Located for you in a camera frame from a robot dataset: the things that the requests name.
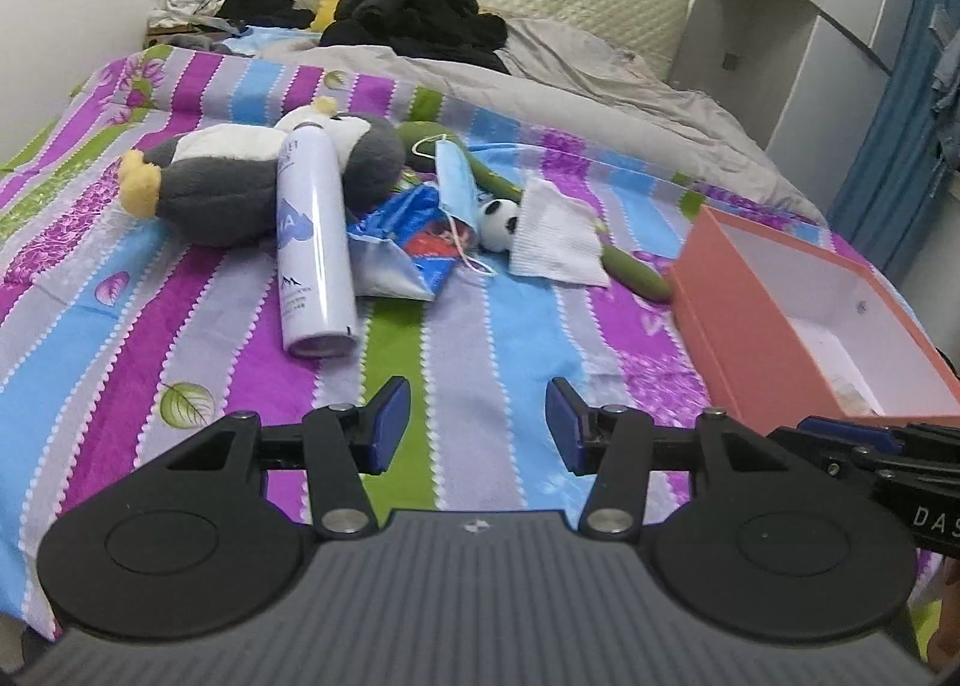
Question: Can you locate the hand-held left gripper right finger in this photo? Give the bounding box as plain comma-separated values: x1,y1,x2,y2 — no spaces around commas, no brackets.
545,376,835,538

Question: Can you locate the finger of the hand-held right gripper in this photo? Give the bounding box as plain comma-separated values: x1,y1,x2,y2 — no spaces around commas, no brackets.
796,414,960,450
771,427,912,485

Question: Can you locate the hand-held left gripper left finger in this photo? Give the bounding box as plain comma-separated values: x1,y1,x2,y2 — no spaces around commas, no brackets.
161,376,413,539

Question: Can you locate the small clear plastic packet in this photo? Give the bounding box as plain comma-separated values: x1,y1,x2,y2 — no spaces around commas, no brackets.
835,381,890,414

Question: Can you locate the orange cardboard box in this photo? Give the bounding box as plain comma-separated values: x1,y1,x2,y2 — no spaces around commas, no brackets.
669,204,960,426

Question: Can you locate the blue snack bag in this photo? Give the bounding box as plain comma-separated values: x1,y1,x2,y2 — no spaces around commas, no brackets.
346,181,478,303

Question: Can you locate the white gauze cloth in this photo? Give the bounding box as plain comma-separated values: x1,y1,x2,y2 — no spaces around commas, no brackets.
508,177,613,289

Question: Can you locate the black white panda ball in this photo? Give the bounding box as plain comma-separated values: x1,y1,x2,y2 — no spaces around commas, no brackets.
477,198,521,253

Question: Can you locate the blue face mask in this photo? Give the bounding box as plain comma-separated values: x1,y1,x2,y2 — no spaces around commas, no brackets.
410,134,498,276

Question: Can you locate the striped floral bed sheet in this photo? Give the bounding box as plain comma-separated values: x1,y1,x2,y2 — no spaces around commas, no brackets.
0,45,960,646

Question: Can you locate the white spray can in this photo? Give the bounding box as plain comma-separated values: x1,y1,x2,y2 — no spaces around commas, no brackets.
275,118,358,359

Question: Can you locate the blue curtain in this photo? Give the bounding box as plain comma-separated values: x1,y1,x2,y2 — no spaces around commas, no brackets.
828,0,960,282

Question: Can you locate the grey white penguin plush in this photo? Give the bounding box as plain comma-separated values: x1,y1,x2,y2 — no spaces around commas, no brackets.
120,97,407,249

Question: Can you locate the long green plush toy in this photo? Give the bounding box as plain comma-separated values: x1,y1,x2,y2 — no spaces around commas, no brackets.
395,121,675,302

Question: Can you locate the grey duvet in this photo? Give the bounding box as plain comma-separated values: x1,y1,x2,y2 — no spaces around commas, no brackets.
289,19,830,227

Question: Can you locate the grey wardrobe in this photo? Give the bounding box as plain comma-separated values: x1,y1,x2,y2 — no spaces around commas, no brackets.
671,0,938,222

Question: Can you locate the light blue cloth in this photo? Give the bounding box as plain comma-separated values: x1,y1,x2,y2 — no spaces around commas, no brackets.
224,24,324,58

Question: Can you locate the black jacket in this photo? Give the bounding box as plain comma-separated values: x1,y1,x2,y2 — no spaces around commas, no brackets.
320,0,512,74

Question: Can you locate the yellow pillow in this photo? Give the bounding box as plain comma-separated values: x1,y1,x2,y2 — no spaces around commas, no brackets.
310,0,358,32

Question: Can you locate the dark grey cloth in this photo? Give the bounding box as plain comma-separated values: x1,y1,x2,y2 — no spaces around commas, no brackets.
168,30,234,55

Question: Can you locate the black clothes pile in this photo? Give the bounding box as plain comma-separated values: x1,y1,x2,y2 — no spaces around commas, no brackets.
217,0,317,32

